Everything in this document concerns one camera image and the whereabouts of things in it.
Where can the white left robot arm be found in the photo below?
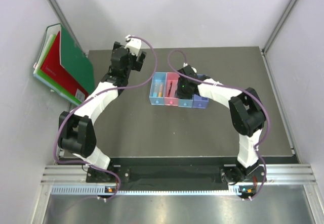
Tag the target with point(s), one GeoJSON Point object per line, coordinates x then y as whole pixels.
{"type": "Point", "coordinates": [77, 134]}

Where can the slotted cable duct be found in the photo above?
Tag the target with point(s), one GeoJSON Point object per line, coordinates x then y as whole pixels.
{"type": "Point", "coordinates": [107, 191]}

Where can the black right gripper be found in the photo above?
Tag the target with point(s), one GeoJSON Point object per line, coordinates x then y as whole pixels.
{"type": "Point", "coordinates": [180, 94]}

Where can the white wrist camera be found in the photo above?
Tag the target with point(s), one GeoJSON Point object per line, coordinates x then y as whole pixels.
{"type": "Point", "coordinates": [186, 64]}
{"type": "Point", "coordinates": [133, 45]}

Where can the red pen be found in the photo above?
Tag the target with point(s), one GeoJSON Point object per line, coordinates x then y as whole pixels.
{"type": "Point", "coordinates": [171, 90]}

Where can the light blue drawer bin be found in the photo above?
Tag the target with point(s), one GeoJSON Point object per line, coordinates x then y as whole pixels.
{"type": "Point", "coordinates": [159, 77]}

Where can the purple drawer bin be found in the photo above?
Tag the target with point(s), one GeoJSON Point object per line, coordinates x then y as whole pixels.
{"type": "Point", "coordinates": [199, 102]}

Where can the red folder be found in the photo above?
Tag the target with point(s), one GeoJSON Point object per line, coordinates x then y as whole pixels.
{"type": "Point", "coordinates": [58, 78]}

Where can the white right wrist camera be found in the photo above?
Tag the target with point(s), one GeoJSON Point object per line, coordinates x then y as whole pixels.
{"type": "Point", "coordinates": [186, 64]}

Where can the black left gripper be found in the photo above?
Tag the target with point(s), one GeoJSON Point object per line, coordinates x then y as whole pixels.
{"type": "Point", "coordinates": [136, 63]}

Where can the pink drawer bin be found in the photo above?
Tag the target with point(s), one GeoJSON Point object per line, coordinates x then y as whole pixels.
{"type": "Point", "coordinates": [171, 101]}

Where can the orange pink highlighter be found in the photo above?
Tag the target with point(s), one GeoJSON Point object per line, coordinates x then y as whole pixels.
{"type": "Point", "coordinates": [161, 90]}

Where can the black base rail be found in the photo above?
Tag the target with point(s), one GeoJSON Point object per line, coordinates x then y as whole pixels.
{"type": "Point", "coordinates": [180, 173]}

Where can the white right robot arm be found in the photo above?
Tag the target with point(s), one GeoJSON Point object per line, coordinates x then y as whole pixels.
{"type": "Point", "coordinates": [246, 114]}

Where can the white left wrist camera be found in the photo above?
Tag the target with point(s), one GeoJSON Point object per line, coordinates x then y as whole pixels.
{"type": "Point", "coordinates": [133, 45]}

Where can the blue white highlighter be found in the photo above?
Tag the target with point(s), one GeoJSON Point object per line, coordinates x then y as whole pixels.
{"type": "Point", "coordinates": [156, 89]}

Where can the green folder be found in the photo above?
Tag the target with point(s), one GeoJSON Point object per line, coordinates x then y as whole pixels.
{"type": "Point", "coordinates": [75, 62]}

